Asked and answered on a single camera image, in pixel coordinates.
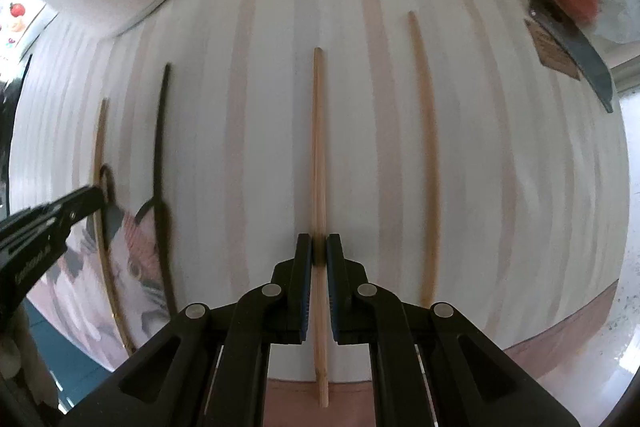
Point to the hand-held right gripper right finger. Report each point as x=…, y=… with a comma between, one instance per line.
x=336, y=287

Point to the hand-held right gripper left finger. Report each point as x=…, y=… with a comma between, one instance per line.
x=302, y=287

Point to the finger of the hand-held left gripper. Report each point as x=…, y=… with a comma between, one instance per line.
x=75, y=207

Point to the thin bamboo chopstick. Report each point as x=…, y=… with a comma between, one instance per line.
x=98, y=142

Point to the dark wooden chopstick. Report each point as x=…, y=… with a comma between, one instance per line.
x=159, y=147

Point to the striped cat print tablecloth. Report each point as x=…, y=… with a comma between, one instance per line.
x=500, y=207

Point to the brown card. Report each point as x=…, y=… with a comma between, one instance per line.
x=552, y=52

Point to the grey smartphone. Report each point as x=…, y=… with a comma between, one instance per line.
x=580, y=52

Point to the colourful wall stickers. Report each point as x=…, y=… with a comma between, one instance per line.
x=16, y=14

